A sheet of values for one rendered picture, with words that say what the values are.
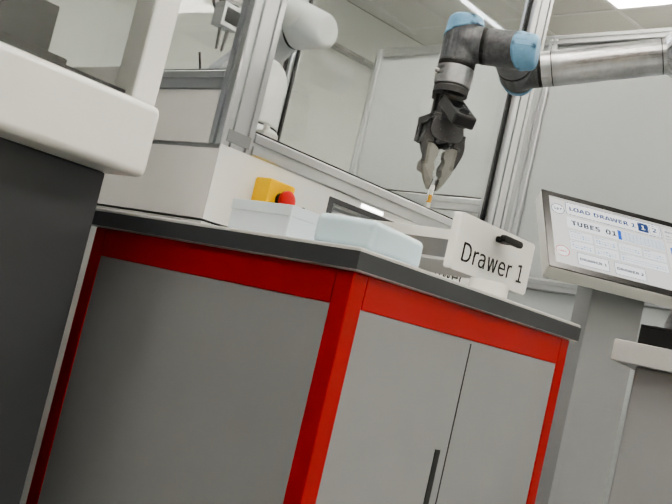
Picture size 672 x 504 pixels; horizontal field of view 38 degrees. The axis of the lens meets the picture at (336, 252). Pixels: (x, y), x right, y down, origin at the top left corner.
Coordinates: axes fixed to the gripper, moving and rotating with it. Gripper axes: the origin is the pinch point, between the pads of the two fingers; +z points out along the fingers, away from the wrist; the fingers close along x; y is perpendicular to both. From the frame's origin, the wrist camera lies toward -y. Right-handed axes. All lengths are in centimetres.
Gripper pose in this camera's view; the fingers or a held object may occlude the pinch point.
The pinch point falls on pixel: (433, 183)
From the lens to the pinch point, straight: 192.9
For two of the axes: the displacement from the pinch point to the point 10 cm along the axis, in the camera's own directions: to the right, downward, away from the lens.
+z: -2.2, 9.7, -0.8
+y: -3.1, 0.1, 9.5
